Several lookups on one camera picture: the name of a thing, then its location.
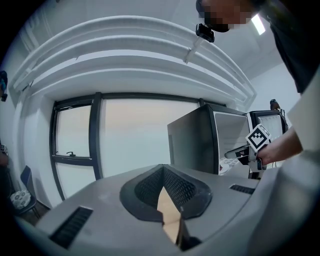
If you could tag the white plate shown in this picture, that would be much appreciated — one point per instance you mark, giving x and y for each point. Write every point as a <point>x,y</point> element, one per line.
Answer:
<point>228,165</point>

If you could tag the black window frame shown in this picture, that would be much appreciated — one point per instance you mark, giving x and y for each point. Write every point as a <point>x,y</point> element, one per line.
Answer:
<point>96,137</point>

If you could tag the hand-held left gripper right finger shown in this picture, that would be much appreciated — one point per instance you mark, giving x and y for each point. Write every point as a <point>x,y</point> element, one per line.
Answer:
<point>220,200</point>

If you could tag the person's black shirt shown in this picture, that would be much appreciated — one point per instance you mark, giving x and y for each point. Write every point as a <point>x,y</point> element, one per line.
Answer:
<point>295,45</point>

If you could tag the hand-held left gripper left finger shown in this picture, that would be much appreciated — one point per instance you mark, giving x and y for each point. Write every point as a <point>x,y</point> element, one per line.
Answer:
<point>112,225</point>

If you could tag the person's head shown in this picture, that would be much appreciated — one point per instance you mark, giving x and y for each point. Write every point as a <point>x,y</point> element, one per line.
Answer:
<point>220,15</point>

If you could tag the person's right forearm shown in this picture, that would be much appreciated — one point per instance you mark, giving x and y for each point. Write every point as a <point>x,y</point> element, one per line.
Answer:
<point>282,147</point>

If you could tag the blue chair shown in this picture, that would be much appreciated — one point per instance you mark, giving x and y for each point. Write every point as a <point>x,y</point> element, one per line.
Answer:
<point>26,175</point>

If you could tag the patterned round cushion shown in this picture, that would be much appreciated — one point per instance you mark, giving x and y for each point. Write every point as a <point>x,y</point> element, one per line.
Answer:
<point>20,198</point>

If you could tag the white pipe bracket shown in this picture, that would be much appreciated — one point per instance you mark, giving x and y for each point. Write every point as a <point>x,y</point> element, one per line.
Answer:
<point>191,51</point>

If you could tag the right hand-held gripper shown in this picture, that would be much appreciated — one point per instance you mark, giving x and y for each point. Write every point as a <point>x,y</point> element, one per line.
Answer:
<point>258,138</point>

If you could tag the long ceiling light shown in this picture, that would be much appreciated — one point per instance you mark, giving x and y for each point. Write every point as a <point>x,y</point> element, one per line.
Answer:
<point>258,23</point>

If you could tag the black head-mounted camera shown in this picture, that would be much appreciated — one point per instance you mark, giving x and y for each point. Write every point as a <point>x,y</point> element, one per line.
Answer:
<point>205,32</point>

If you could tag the white ceiling pipes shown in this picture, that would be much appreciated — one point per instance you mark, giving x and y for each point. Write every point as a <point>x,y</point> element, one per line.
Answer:
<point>125,62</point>

